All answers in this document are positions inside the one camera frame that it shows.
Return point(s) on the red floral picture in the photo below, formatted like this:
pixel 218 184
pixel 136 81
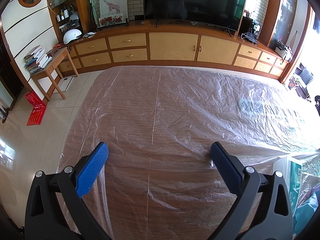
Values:
pixel 111 20

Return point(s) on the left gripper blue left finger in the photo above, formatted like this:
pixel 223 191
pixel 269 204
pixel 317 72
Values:
pixel 90 169

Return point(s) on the giraffe picture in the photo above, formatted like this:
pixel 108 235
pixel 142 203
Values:
pixel 113 7

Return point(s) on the white helmet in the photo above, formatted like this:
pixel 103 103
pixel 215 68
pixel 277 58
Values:
pixel 71 35

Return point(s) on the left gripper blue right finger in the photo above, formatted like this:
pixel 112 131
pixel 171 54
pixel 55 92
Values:
pixel 229 167

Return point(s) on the long wooden tv cabinet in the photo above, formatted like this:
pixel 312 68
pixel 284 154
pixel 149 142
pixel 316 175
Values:
pixel 169 44

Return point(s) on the stack of books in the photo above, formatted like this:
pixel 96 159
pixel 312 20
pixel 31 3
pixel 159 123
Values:
pixel 36 60

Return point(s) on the large black television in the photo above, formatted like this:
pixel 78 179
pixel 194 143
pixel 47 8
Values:
pixel 221 13

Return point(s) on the red paper bag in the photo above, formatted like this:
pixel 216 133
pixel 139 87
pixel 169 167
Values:
pixel 39 108

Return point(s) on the green white box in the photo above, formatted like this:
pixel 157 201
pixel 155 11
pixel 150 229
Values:
pixel 294 182

